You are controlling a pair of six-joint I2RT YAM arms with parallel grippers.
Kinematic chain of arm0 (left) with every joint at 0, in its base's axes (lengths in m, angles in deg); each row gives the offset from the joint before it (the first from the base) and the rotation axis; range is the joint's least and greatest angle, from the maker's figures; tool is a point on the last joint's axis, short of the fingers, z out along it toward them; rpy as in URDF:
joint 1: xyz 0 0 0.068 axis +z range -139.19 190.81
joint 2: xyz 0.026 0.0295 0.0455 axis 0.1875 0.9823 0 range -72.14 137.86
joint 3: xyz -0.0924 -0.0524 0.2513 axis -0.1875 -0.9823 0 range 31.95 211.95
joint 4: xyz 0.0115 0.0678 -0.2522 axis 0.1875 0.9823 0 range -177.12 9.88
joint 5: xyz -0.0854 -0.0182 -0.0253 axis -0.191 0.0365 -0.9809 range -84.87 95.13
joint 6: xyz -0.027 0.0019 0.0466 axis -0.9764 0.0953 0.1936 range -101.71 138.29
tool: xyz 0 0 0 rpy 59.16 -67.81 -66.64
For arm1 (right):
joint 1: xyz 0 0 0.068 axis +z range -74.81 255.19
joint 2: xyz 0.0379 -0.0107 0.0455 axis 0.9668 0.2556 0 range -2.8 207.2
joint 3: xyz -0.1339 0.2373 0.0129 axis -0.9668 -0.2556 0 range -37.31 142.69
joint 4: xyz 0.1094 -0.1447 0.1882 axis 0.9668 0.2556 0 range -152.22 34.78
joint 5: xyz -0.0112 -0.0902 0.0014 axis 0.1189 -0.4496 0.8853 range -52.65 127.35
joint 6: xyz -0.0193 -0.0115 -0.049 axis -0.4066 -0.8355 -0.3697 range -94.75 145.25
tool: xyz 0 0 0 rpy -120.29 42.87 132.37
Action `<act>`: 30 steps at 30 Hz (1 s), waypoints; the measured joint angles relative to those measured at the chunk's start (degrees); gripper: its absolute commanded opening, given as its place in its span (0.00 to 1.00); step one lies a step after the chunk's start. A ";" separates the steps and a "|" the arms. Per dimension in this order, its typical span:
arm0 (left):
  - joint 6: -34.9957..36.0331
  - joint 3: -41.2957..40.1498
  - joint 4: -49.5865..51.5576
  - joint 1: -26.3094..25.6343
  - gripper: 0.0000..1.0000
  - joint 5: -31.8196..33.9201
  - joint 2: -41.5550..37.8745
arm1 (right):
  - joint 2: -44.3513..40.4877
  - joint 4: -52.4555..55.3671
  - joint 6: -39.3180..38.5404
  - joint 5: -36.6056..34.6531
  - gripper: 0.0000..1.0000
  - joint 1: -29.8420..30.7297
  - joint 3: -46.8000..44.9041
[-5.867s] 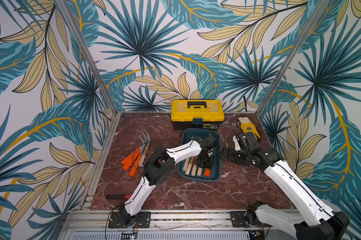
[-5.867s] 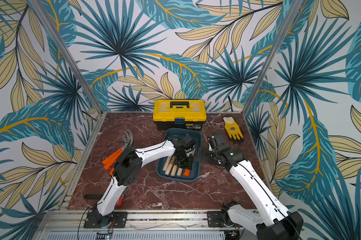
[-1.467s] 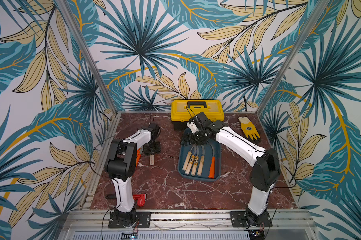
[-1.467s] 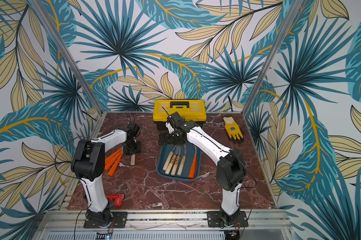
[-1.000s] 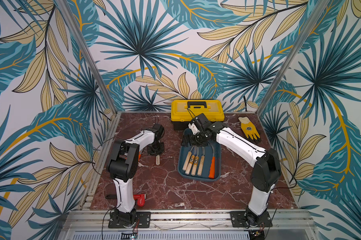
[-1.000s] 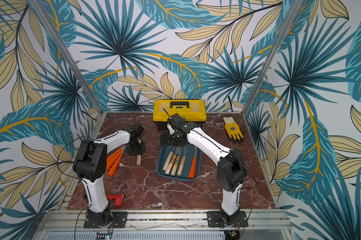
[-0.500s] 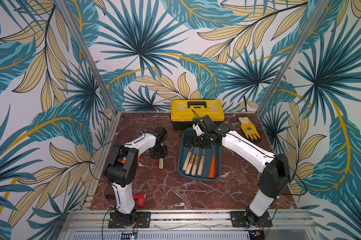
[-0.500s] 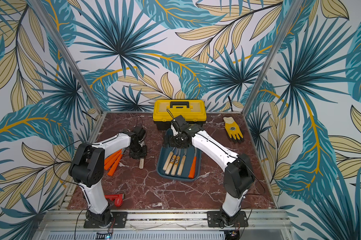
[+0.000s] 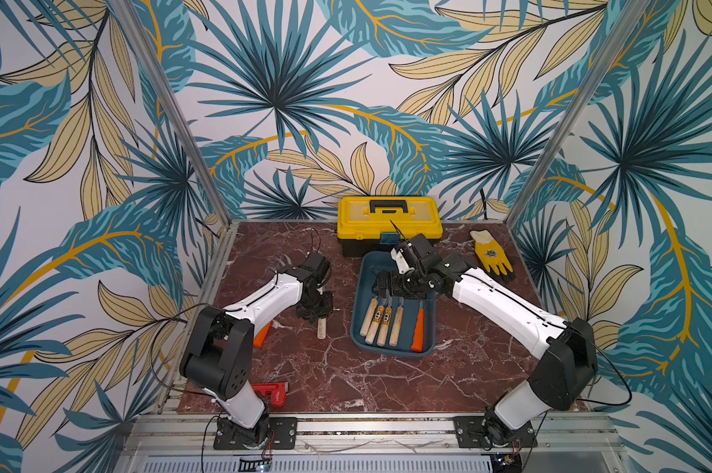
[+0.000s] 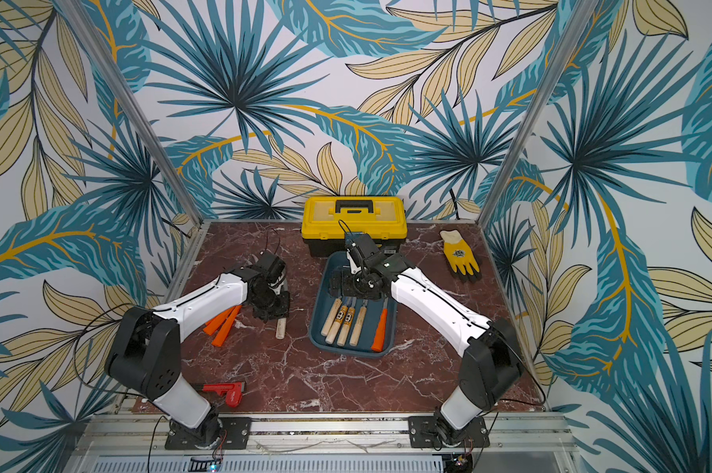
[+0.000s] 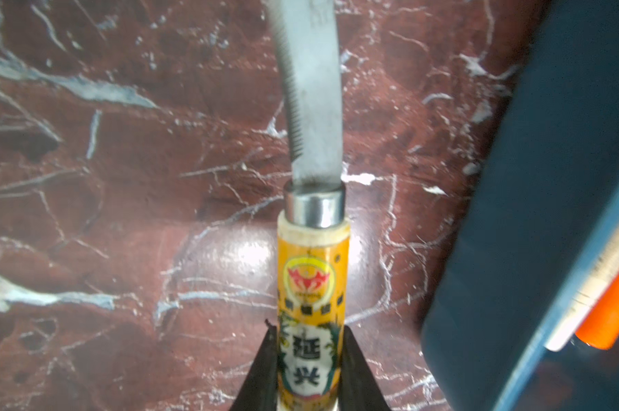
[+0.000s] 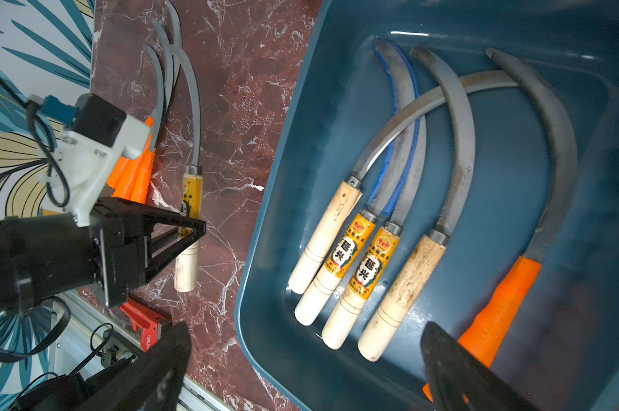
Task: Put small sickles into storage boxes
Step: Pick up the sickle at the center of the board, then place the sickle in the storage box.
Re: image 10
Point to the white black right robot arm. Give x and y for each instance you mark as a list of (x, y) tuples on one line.
[(490, 351)]

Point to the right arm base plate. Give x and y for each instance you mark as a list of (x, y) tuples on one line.
[(432, 432)]

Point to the teal plastic tray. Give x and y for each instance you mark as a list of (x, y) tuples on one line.
[(371, 332)]

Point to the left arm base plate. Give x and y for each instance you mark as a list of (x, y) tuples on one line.
[(214, 433)]

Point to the wooden handle sickle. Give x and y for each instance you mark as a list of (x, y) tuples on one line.
[(331, 316), (346, 324), (358, 326), (336, 321), (281, 328)]

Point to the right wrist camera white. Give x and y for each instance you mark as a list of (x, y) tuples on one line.
[(355, 244)]

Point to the yellow white work glove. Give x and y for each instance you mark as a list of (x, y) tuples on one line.
[(460, 257)]

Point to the red black clamp tool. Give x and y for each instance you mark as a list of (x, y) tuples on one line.
[(231, 392)]

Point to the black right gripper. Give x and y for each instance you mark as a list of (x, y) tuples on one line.
[(356, 284)]

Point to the yellow black toolbox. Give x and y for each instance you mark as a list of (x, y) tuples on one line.
[(329, 220)]

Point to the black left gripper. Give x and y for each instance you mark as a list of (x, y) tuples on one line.
[(282, 312)]

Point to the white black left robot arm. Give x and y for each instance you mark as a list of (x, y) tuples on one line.
[(146, 352)]

